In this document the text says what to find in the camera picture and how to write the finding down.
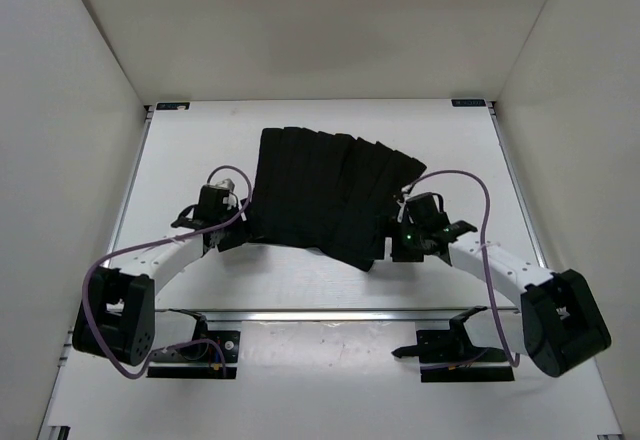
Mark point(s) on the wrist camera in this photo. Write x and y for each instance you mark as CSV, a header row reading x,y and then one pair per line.
x,y
401,200
226,189

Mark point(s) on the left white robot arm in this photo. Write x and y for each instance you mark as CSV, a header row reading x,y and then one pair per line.
x,y
117,317

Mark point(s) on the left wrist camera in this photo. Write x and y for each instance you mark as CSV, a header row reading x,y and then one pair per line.
x,y
226,189

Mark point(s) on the left blue corner label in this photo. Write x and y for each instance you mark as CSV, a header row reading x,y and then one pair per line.
x,y
172,106

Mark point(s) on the right blue corner label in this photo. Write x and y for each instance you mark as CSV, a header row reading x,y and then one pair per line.
x,y
468,103

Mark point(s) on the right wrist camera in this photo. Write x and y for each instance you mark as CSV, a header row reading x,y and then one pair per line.
x,y
401,200

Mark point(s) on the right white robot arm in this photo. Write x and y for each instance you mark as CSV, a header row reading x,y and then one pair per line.
x,y
557,322

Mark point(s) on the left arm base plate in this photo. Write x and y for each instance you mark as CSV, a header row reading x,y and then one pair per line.
x,y
200,362

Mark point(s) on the aluminium table edge rail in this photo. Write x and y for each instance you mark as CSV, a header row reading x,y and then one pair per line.
x,y
329,315

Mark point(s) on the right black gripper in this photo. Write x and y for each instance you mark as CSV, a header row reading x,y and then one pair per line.
x,y
398,255

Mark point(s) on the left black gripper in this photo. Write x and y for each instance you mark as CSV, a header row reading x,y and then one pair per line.
x,y
235,240

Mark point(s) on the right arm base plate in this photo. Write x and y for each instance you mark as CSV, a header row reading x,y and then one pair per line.
x,y
443,357

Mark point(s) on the black pleated skirt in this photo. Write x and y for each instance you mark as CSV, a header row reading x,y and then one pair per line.
x,y
332,192

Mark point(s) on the blue corner label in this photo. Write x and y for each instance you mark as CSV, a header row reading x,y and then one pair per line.
x,y
468,103
172,106

